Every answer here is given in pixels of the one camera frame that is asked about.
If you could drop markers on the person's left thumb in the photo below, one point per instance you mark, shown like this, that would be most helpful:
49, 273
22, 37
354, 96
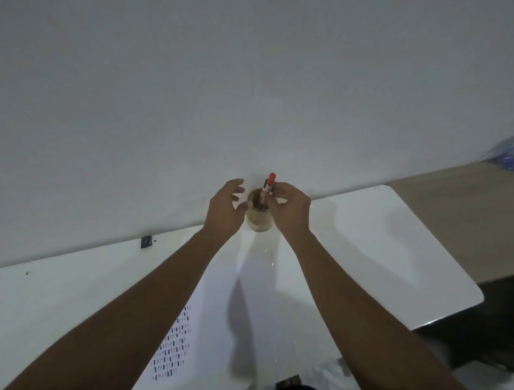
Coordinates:
244, 207

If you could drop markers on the person's left hand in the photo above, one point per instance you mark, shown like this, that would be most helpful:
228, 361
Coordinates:
221, 213

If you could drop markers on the small black clip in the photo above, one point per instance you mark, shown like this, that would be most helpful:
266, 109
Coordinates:
146, 241

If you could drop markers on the round wooden pen cup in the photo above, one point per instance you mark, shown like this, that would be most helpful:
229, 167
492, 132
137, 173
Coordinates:
259, 221

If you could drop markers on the person's right hand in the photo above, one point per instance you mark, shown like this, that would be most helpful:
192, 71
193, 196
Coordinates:
291, 215

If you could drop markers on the person's right thumb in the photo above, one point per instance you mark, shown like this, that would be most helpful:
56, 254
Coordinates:
276, 201

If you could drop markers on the person's right forearm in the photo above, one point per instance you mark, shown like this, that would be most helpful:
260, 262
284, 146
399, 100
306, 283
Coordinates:
361, 317

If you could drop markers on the small dark box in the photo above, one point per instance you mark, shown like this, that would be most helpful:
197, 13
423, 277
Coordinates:
289, 382

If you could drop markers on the blue plastic bag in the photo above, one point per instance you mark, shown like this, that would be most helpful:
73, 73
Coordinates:
504, 154

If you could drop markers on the red capped marker pen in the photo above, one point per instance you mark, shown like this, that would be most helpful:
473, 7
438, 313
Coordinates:
270, 183

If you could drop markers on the white sheet with printed dashes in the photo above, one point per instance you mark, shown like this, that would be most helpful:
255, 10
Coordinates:
208, 321

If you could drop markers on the person's left forearm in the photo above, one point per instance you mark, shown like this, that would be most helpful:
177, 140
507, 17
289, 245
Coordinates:
120, 317

